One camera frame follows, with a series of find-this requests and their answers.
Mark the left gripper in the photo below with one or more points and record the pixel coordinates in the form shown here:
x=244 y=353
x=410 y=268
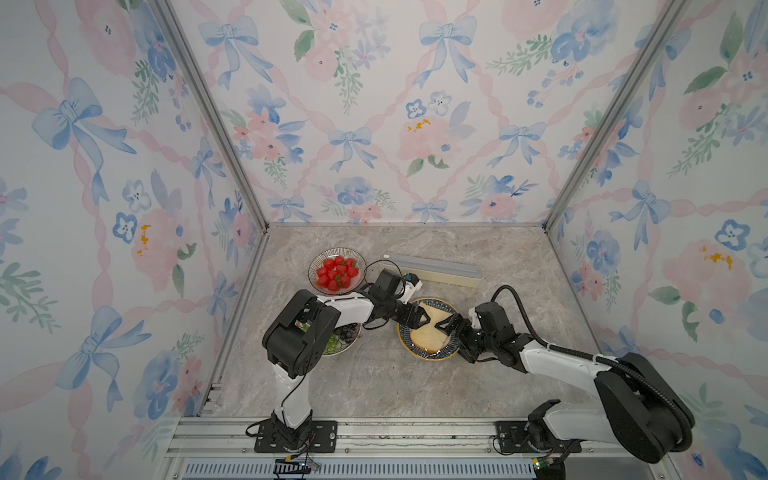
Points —
x=406 y=321

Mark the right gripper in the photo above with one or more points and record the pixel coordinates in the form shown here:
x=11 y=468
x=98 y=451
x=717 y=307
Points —
x=466 y=352

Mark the blue yellow-rimmed plate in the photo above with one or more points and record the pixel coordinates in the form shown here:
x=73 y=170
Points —
x=428 y=336

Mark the cream plastic wrap dispenser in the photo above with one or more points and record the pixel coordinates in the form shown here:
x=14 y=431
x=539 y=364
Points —
x=439 y=271

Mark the plate of grapes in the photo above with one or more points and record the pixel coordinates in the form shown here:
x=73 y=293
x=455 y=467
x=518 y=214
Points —
x=342 y=339

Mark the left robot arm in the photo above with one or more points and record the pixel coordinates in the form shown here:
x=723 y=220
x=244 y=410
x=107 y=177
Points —
x=297 y=338

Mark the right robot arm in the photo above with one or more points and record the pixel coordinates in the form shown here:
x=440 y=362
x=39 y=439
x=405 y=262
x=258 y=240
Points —
x=633 y=406

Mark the bread slices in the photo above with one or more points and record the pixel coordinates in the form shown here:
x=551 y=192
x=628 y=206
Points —
x=428 y=338

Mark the glass bowl of strawberries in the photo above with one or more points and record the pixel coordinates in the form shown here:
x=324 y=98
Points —
x=337 y=271

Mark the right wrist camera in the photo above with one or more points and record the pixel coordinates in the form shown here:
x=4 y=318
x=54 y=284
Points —
x=474 y=319

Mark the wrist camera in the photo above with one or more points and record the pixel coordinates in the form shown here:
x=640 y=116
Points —
x=474 y=319
x=411 y=286

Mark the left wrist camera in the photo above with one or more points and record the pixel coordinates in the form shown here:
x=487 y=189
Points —
x=411 y=286

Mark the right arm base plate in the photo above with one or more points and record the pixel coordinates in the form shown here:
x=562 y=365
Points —
x=524 y=437

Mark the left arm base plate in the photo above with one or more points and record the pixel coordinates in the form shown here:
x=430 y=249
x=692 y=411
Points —
x=272 y=436

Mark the aluminium front rail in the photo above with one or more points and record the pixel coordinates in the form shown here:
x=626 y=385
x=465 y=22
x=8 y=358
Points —
x=374 y=448

